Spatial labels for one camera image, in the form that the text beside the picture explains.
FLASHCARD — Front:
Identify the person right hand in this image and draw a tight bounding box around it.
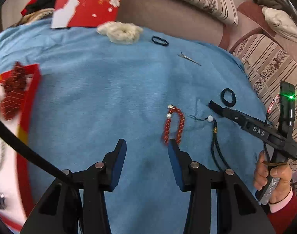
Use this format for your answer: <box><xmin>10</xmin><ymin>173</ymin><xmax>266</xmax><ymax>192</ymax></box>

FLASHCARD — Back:
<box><xmin>253</xmin><ymin>151</ymin><xmax>292</xmax><ymax>204</ymax></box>

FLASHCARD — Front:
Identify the small thin black hair tie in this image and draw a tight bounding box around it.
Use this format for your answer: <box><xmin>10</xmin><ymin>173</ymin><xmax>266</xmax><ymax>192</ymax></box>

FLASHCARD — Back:
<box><xmin>151</xmin><ymin>35</ymin><xmax>170</xmax><ymax>47</ymax></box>

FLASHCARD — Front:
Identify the red white checkered scrunchie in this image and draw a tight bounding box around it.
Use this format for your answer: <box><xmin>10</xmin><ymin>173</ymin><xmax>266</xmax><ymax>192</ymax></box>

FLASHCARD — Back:
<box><xmin>0</xmin><ymin>62</ymin><xmax>27</xmax><ymax>121</ymax></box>

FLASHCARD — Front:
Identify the blue towel cloth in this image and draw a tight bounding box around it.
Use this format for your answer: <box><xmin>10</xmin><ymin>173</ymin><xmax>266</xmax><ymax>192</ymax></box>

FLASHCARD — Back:
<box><xmin>0</xmin><ymin>19</ymin><xmax>265</xmax><ymax>233</ymax></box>

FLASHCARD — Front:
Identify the striped floral side cushion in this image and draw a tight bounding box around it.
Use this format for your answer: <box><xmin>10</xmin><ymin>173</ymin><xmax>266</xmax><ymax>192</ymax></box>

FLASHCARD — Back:
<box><xmin>232</xmin><ymin>34</ymin><xmax>297</xmax><ymax>172</ymax></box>

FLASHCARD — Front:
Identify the black cable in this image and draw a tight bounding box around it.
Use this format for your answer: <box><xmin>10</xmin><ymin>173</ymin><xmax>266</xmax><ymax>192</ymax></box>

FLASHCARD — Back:
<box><xmin>0</xmin><ymin>113</ymin><xmax>73</xmax><ymax>183</ymax></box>

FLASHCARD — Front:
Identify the dark cord pendant necklace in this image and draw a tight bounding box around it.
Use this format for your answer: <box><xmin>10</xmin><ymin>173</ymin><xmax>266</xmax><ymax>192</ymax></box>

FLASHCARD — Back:
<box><xmin>188</xmin><ymin>114</ymin><xmax>231</xmax><ymax>172</ymax></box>

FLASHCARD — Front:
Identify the cream knitted scrunchie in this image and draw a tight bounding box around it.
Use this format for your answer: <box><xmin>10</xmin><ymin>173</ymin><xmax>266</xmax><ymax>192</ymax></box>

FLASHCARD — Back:
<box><xmin>97</xmin><ymin>21</ymin><xmax>143</xmax><ymax>44</ymax></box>

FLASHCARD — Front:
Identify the silver hair clip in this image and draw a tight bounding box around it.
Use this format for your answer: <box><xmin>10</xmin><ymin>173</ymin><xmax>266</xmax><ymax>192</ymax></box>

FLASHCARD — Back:
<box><xmin>178</xmin><ymin>52</ymin><xmax>202</xmax><ymax>66</ymax></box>

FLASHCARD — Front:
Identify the black and red clothes pile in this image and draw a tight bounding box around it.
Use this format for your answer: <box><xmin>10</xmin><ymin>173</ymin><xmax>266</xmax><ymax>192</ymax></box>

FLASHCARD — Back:
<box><xmin>21</xmin><ymin>0</ymin><xmax>56</xmax><ymax>16</ymax></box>

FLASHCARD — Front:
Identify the red tray box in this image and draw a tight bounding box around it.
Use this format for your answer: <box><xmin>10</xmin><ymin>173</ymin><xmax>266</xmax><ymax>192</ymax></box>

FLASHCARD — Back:
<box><xmin>0</xmin><ymin>64</ymin><xmax>41</xmax><ymax>233</ymax></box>

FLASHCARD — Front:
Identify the black wavy hair tie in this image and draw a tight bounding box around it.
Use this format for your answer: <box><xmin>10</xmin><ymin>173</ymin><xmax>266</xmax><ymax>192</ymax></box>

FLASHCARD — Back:
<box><xmin>220</xmin><ymin>88</ymin><xmax>237</xmax><ymax>108</ymax></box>

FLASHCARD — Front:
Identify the white cloth bundle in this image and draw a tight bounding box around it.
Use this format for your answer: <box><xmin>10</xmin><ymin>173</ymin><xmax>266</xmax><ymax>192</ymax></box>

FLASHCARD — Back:
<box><xmin>253</xmin><ymin>0</ymin><xmax>297</xmax><ymax>43</ymax></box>

